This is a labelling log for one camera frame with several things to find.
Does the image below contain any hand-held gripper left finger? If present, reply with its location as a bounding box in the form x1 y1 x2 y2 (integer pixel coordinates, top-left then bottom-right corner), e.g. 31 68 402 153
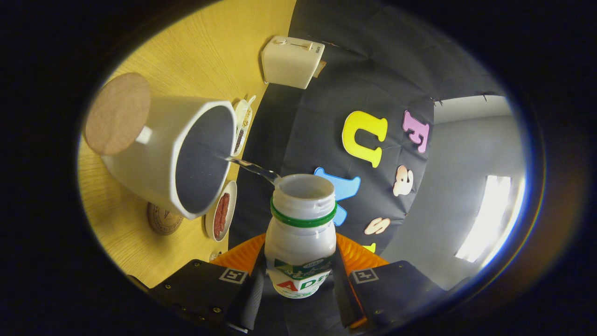
148 233 267 334

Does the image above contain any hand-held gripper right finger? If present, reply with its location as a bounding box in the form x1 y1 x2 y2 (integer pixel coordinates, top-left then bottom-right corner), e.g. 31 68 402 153
330 232 448 333

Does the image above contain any white juice bottle green label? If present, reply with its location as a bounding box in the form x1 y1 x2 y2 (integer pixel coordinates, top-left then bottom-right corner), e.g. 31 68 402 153
264 174 338 299

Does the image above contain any round cork coaster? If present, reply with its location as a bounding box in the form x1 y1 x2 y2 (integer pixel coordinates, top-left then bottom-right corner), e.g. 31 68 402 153
147 202 184 236

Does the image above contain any clear juice stream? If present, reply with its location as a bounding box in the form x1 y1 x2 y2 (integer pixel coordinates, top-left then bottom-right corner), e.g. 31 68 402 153
219 155 281 185

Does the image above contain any white cup with wooden handle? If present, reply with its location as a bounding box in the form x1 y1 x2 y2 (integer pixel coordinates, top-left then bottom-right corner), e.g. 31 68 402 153
84 72 238 220

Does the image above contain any white round plate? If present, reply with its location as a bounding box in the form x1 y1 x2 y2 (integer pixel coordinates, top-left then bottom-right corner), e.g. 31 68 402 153
204 180 237 242

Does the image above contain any black backdrop cloth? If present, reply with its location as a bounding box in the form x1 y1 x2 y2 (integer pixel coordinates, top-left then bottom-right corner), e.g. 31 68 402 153
228 0 509 336

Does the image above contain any white divided tray with beans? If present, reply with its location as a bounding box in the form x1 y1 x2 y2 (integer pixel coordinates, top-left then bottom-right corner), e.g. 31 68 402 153
232 95 257 156

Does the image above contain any cream toaster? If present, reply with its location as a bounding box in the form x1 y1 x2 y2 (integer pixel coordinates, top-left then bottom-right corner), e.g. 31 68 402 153
261 36 326 90

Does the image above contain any wooden table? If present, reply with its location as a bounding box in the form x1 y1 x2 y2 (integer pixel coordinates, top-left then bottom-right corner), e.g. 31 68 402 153
77 0 297 289

